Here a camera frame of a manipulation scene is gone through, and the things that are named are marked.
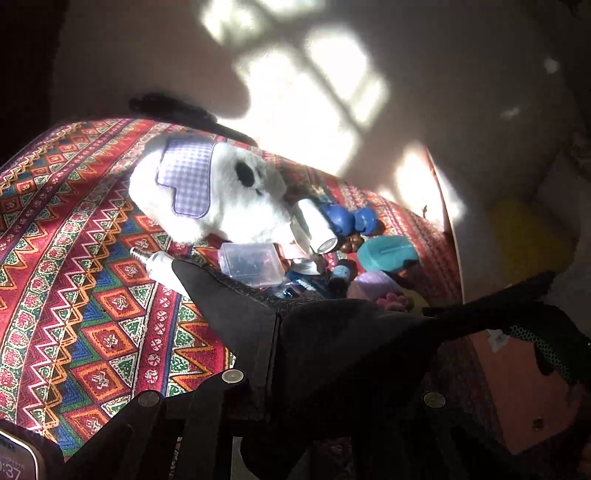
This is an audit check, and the small candle light bulb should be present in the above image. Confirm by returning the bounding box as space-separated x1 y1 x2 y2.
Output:
129 247 180 293

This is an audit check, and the patterned red tablecloth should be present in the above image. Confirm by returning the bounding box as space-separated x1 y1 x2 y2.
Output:
1 118 235 456

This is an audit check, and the blue battery blister pack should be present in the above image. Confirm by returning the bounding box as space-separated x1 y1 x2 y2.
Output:
270 270 332 300

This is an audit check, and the teal glasses case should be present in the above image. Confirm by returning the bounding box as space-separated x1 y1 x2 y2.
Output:
356 235 419 273

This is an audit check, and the artificial flower bunch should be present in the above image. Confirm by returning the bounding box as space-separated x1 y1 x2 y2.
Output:
346 271 429 314

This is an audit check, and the white plush bear gingham patch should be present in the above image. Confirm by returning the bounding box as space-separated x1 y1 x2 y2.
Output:
128 134 296 245

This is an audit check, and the black cloth garment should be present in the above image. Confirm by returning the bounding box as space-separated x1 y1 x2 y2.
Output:
240 292 590 479

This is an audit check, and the orange cardboard box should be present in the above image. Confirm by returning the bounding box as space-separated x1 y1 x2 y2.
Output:
421 147 591 455

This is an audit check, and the yellow cushion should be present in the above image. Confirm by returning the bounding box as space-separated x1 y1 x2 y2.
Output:
488 198 576 276

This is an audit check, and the smartphone pink case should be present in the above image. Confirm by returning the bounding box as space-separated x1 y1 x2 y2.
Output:
0 419 64 480

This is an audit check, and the black object behind table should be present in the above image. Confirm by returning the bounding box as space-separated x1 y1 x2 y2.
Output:
128 92 257 147

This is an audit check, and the clear plastic case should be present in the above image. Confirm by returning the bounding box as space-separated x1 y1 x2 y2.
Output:
217 243 284 288

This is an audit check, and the white cylindrical tube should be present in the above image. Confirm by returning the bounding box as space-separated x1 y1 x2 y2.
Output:
294 199 339 255

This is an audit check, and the blue plastic toy figure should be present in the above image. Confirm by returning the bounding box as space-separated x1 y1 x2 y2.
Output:
320 204 379 238

